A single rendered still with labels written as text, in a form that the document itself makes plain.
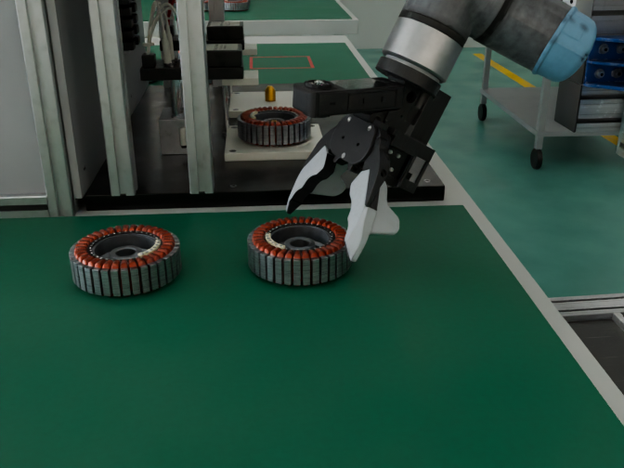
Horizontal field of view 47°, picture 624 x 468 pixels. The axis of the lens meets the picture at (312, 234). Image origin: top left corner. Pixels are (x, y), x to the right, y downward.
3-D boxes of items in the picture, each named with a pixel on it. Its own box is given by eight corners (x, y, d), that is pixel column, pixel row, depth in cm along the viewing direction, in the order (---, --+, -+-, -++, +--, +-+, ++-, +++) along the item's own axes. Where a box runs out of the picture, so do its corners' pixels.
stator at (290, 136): (310, 127, 117) (310, 104, 115) (310, 148, 106) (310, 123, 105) (240, 127, 117) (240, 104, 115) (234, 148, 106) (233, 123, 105)
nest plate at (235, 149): (318, 130, 119) (318, 123, 119) (327, 159, 106) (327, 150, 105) (227, 132, 118) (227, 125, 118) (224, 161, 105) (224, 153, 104)
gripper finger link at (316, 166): (318, 226, 86) (370, 182, 81) (279, 210, 83) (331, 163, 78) (315, 205, 88) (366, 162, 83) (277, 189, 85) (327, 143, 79)
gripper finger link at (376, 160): (387, 207, 71) (393, 128, 74) (376, 202, 70) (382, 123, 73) (355, 218, 74) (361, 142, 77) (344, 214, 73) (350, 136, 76)
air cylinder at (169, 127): (199, 139, 115) (196, 105, 112) (195, 154, 108) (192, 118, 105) (166, 140, 114) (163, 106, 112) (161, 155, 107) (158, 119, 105)
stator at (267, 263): (320, 236, 85) (320, 207, 84) (370, 274, 76) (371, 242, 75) (232, 255, 80) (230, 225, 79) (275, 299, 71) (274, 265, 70)
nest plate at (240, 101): (307, 97, 141) (307, 90, 141) (314, 116, 128) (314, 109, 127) (230, 97, 140) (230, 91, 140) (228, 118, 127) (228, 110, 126)
